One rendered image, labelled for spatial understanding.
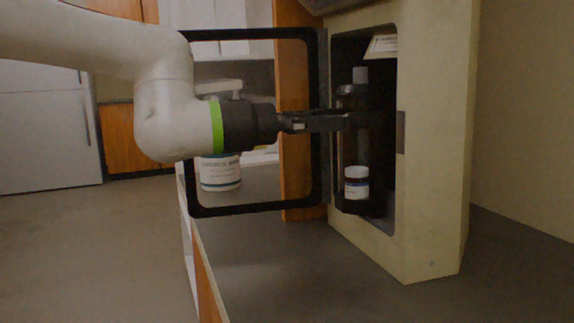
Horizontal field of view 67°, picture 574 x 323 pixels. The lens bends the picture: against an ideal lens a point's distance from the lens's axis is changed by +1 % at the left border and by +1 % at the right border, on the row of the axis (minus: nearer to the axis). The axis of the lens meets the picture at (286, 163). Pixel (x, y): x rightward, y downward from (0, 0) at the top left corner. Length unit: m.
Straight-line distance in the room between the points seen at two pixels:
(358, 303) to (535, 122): 0.60
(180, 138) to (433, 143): 0.40
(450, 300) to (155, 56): 0.60
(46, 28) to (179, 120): 0.21
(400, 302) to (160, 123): 0.47
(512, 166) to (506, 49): 0.27
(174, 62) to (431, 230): 0.51
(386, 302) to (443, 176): 0.22
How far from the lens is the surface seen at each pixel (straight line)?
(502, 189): 1.20
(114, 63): 0.72
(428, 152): 0.73
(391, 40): 0.80
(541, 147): 1.10
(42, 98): 5.57
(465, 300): 0.77
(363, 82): 0.81
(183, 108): 0.71
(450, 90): 0.74
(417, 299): 0.75
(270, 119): 0.73
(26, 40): 0.68
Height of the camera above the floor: 1.31
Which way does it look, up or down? 13 degrees down
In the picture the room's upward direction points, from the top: 3 degrees counter-clockwise
